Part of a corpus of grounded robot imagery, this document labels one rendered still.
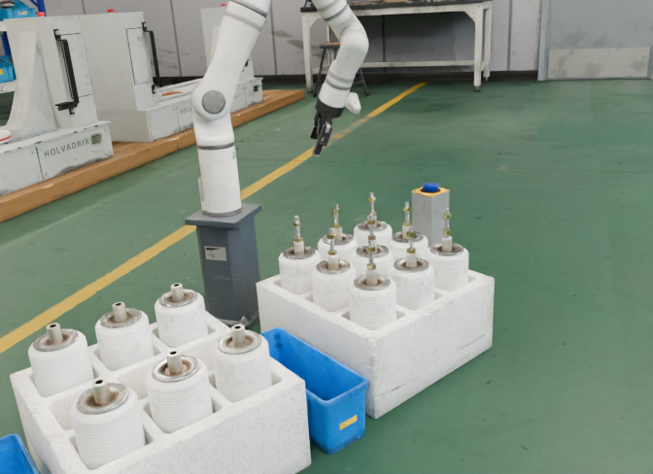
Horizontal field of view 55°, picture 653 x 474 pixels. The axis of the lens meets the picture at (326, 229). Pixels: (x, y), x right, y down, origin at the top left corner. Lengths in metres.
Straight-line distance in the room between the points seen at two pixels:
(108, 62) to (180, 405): 3.05
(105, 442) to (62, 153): 2.40
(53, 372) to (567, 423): 0.95
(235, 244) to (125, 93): 2.38
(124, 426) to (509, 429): 0.71
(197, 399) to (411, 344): 0.47
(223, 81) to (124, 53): 2.34
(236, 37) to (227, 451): 0.90
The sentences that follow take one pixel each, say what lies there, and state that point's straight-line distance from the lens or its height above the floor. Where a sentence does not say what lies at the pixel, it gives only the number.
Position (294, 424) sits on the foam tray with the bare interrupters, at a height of 0.10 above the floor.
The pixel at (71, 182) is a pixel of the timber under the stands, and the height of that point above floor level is 0.05.
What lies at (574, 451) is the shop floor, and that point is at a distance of 1.28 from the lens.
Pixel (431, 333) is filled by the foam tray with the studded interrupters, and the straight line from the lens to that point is 1.34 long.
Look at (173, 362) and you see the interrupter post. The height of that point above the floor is 0.27.
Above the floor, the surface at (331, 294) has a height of 0.21.
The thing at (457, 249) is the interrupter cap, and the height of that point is 0.25.
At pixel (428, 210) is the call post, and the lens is 1.63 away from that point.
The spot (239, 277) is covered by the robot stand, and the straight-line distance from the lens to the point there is 1.62.
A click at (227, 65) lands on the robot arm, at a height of 0.66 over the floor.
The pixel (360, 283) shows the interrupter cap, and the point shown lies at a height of 0.25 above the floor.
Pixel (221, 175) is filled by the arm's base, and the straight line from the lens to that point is 1.55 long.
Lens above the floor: 0.79
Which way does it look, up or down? 20 degrees down
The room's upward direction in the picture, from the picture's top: 3 degrees counter-clockwise
